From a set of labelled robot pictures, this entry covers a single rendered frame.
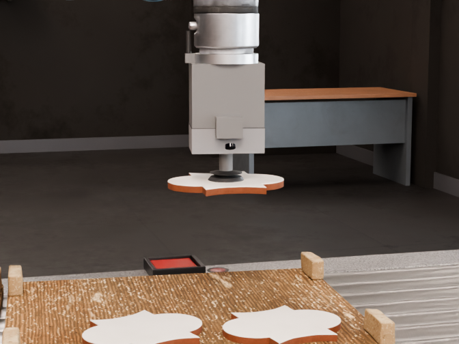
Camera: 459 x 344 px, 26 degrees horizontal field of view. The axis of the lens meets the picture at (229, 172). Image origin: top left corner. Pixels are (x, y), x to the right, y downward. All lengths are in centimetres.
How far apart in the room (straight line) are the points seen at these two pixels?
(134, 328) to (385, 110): 652
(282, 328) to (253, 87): 27
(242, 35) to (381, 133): 645
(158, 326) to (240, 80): 29
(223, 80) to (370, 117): 639
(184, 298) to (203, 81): 28
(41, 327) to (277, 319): 27
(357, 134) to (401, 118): 37
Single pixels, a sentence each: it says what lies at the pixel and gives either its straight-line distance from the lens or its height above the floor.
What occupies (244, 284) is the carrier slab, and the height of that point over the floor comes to 94.
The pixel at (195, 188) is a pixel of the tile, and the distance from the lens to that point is 114.
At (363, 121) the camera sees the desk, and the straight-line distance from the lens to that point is 749.
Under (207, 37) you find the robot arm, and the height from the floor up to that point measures 126.
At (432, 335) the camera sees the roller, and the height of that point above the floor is 91.
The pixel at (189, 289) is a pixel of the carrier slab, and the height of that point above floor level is 94.
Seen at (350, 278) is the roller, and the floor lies 91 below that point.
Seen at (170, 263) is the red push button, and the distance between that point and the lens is 144.
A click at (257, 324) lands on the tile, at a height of 94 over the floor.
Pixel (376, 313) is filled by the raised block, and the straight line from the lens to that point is 110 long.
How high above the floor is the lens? 128
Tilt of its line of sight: 9 degrees down
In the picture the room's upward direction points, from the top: straight up
